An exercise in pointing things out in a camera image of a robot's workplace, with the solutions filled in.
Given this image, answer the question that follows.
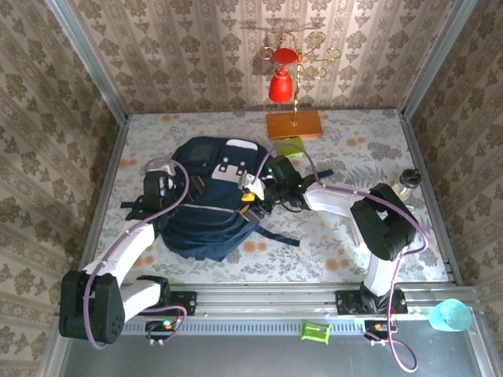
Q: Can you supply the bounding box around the teal translucent plastic cup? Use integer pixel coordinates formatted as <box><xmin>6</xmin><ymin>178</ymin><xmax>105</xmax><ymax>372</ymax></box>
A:
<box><xmin>427</xmin><ymin>298</ymin><xmax>472</xmax><ymax>334</ymax></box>

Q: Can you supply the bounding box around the small circuit board with wires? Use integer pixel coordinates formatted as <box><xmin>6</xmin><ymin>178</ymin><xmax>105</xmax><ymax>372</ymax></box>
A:
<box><xmin>363</xmin><ymin>320</ymin><xmax>398</xmax><ymax>346</ymax></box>
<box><xmin>145</xmin><ymin>320</ymin><xmax>185</xmax><ymax>346</ymax></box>

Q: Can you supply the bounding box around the grey slotted cable duct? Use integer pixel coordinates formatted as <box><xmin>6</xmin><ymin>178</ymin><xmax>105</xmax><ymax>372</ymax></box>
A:
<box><xmin>123</xmin><ymin>320</ymin><xmax>394</xmax><ymax>335</ymax></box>

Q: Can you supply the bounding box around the aluminium side rail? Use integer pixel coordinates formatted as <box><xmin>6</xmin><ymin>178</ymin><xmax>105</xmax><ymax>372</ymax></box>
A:
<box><xmin>73</xmin><ymin>115</ymin><xmax>130</xmax><ymax>287</ymax></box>
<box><xmin>399</xmin><ymin>113</ymin><xmax>464</xmax><ymax>284</ymax></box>

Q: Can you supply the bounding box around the gold wire rack wooden base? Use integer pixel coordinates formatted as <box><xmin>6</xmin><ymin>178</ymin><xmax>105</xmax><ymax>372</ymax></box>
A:
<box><xmin>257</xmin><ymin>31</ymin><xmax>343</xmax><ymax>139</ymax></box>

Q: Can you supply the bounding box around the glass jar black lid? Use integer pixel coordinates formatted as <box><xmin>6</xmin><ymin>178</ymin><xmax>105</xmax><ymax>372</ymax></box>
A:
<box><xmin>395</xmin><ymin>167</ymin><xmax>421</xmax><ymax>197</ymax></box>

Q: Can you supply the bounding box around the navy blue backpack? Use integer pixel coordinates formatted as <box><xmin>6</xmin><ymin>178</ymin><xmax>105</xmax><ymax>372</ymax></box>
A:
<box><xmin>120</xmin><ymin>135</ymin><xmax>335</xmax><ymax>263</ymax></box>

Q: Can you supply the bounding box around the green packet on rail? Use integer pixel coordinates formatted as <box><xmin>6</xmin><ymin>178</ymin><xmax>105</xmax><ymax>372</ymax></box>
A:
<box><xmin>300</xmin><ymin>320</ymin><xmax>333</xmax><ymax>346</ymax></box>

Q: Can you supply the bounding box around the thin black cable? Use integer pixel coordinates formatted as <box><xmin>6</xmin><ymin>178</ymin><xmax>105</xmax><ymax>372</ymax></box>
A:
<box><xmin>280</xmin><ymin>196</ymin><xmax>304</xmax><ymax>214</ymax></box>

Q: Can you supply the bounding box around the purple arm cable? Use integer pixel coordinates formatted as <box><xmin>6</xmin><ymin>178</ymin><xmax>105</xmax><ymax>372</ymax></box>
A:
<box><xmin>254</xmin><ymin>147</ymin><xmax>429</xmax><ymax>373</ymax></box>
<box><xmin>84</xmin><ymin>156</ymin><xmax>192</xmax><ymax>350</ymax></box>

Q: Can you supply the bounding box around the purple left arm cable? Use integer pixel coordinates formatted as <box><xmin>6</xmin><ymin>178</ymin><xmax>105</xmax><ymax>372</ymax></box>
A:
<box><xmin>84</xmin><ymin>156</ymin><xmax>192</xmax><ymax>350</ymax></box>

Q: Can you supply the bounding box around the red wine glass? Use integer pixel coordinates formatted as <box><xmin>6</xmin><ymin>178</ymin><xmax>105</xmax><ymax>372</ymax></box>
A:
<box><xmin>267</xmin><ymin>47</ymin><xmax>298</xmax><ymax>105</ymax></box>

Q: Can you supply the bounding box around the aluminium frame post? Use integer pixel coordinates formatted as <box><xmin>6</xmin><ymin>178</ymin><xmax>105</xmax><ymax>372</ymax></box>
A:
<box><xmin>399</xmin><ymin>0</ymin><xmax>479</xmax><ymax>119</ymax></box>
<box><xmin>43</xmin><ymin>0</ymin><xmax>130</xmax><ymax>123</ymax></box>

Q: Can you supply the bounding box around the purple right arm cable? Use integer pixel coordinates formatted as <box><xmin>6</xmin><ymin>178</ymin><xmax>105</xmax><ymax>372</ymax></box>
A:
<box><xmin>254</xmin><ymin>147</ymin><xmax>429</xmax><ymax>373</ymax></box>

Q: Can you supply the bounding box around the aluminium mounting rail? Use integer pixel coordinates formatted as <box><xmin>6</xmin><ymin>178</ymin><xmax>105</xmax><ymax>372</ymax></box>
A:
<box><xmin>121</xmin><ymin>283</ymin><xmax>479</xmax><ymax>320</ymax></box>

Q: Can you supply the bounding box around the lime green pencil case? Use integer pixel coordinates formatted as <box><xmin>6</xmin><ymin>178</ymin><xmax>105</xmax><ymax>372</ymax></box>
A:
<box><xmin>274</xmin><ymin>135</ymin><xmax>306</xmax><ymax>158</ymax></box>

